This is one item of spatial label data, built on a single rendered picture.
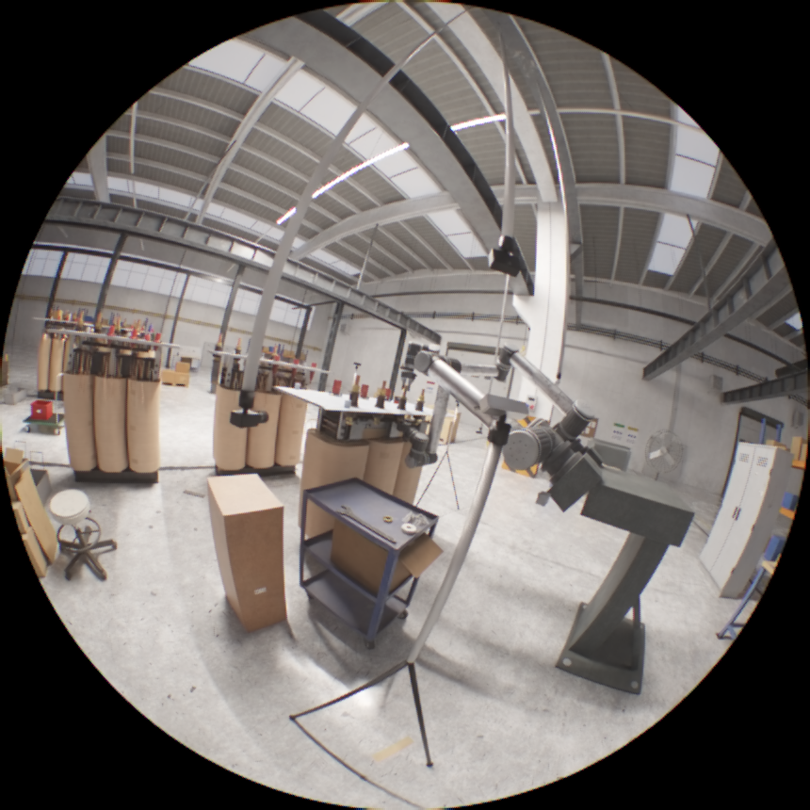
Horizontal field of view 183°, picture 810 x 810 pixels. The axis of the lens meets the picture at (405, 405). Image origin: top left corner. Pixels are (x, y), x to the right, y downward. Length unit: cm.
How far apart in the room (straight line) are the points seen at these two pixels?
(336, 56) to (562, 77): 642
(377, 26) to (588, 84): 528
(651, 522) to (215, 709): 233
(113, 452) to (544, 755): 394
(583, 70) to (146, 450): 1085
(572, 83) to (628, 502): 896
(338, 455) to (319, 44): 404
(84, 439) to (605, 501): 413
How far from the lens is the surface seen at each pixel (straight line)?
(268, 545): 135
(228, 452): 319
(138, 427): 302
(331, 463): 180
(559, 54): 876
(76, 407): 316
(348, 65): 358
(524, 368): 225
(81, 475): 359
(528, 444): 121
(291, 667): 171
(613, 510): 153
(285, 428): 341
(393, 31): 890
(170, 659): 183
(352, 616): 179
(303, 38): 363
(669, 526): 162
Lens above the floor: 157
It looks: 4 degrees down
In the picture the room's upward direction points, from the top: 12 degrees clockwise
